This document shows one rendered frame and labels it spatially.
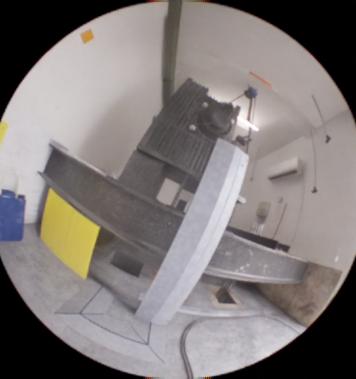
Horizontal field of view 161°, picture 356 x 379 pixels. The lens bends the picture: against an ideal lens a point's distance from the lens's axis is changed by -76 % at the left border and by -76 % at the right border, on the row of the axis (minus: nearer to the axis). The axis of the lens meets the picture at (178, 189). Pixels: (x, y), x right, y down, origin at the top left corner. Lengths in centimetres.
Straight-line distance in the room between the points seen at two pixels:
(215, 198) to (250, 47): 211
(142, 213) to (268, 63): 238
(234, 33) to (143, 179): 218
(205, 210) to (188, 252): 19
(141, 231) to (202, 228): 34
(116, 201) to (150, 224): 23
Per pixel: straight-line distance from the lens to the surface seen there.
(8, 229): 102
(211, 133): 77
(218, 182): 55
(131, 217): 71
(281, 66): 232
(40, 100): 108
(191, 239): 53
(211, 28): 229
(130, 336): 75
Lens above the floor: 68
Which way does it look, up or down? 8 degrees up
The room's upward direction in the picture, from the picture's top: 25 degrees clockwise
